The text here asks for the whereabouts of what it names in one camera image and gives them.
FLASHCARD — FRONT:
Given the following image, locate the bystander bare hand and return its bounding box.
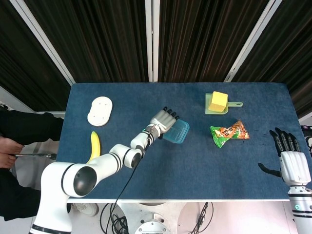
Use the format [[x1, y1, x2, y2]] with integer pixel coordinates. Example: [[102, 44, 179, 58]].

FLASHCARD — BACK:
[[0, 136, 25, 169]]

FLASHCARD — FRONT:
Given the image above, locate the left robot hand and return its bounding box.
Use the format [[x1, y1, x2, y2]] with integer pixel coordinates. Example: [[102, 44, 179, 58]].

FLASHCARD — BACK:
[[150, 106, 181, 140]]

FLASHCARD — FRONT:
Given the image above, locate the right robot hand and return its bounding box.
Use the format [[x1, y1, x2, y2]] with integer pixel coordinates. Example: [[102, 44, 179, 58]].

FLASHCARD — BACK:
[[258, 127, 312, 188]]

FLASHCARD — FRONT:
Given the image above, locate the blue plastic lid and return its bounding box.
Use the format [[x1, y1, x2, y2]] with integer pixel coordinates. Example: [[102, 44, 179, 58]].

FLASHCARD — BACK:
[[162, 119, 190, 146]]

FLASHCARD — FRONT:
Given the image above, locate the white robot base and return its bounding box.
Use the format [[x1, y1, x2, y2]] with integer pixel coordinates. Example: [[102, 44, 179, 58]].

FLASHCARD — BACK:
[[119, 202, 186, 234]]

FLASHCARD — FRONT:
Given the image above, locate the metal rod tool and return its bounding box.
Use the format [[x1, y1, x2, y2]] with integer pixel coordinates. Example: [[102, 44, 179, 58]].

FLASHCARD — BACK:
[[14, 152, 57, 160]]

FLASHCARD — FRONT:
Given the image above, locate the white device with purple sticker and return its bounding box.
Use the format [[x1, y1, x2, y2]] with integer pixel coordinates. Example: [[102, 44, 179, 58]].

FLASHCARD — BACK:
[[299, 114, 312, 156]]

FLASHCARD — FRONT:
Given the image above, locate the person in black clothes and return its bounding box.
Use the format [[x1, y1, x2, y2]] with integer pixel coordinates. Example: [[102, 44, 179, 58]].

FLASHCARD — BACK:
[[0, 109, 64, 221]]

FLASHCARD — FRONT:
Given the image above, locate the yellow sponge cube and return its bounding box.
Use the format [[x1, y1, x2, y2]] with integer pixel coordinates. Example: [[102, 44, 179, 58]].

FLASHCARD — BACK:
[[208, 91, 229, 112]]

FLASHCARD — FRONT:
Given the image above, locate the blue table cloth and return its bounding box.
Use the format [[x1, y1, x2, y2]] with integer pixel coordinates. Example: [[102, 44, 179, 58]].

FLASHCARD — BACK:
[[48, 82, 308, 201]]

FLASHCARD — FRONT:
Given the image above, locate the white oval board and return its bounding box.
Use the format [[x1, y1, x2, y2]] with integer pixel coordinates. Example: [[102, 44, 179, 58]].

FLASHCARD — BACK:
[[87, 96, 113, 127]]

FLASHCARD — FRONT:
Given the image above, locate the green orange snack bag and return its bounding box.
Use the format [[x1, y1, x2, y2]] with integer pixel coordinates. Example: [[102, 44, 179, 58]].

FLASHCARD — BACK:
[[209, 119, 250, 149]]

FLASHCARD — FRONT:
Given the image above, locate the yellow banana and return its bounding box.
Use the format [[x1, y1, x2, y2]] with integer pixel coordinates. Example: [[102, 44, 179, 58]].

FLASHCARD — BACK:
[[87, 131, 101, 164]]

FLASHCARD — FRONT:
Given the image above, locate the light green dustpan tray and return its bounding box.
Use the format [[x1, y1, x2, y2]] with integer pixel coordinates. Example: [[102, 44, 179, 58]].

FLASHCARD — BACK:
[[204, 93, 243, 115]]

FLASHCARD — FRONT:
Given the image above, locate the white sneaker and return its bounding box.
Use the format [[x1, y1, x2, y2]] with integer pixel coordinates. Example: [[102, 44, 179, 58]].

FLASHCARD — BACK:
[[72, 202, 99, 215]]

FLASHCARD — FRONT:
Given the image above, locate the dark pleated curtain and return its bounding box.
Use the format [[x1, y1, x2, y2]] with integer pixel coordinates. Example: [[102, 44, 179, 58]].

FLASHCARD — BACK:
[[0, 0, 312, 119]]

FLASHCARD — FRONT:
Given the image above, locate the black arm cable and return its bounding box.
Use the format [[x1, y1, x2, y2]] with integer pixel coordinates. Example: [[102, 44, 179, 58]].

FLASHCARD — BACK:
[[111, 136, 151, 234]]

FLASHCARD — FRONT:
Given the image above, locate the white frame post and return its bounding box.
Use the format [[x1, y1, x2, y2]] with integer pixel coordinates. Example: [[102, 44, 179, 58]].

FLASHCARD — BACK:
[[9, 0, 77, 85], [145, 0, 160, 82], [224, 0, 283, 82]]

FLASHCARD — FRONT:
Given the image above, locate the thin black floor cable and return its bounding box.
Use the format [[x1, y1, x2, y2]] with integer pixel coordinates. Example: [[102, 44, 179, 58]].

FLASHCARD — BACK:
[[187, 201, 215, 234]]

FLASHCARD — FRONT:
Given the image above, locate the black floor cable bundle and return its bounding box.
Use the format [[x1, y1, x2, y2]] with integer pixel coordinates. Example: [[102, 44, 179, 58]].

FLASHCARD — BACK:
[[100, 202, 129, 234]]

